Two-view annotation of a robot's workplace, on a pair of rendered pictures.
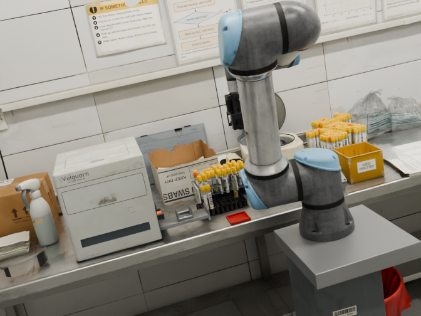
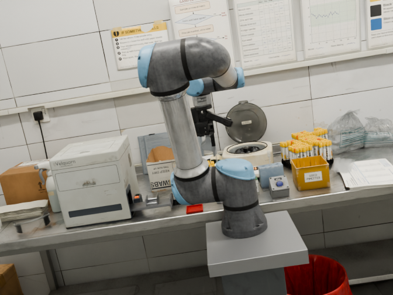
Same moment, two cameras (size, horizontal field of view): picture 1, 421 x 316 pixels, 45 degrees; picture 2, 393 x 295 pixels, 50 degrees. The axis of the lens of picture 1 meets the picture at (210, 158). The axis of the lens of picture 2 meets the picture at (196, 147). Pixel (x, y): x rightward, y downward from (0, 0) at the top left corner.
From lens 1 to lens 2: 0.46 m
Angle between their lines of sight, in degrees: 13
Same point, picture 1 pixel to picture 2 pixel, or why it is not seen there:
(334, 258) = (231, 253)
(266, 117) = (181, 130)
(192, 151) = not seen: hidden behind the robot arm
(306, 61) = (293, 82)
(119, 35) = (135, 54)
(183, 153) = not seen: hidden behind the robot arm
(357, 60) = (340, 82)
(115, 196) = (95, 181)
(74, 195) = (64, 177)
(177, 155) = not seen: hidden behind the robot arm
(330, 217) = (240, 219)
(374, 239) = (272, 242)
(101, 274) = (80, 239)
